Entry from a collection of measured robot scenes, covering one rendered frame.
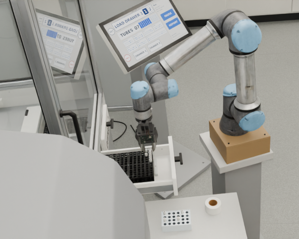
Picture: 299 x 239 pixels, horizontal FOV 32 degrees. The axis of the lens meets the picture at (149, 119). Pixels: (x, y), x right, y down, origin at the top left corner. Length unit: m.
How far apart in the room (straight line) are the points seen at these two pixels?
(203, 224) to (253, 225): 0.74
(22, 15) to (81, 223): 0.63
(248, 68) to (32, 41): 1.01
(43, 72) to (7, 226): 0.62
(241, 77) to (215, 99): 2.05
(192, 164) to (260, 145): 1.14
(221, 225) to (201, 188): 1.24
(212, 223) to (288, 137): 1.72
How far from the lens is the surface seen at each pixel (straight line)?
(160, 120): 3.41
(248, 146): 2.51
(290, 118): 4.05
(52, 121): 1.64
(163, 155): 2.48
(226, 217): 2.29
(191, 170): 3.56
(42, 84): 1.56
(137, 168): 2.34
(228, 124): 2.50
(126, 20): 2.99
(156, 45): 3.02
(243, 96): 2.27
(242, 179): 2.69
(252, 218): 2.93
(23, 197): 1.08
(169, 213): 2.29
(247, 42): 2.09
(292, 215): 3.34
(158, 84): 2.12
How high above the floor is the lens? 2.48
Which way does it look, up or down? 37 degrees down
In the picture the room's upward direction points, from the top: 8 degrees counter-clockwise
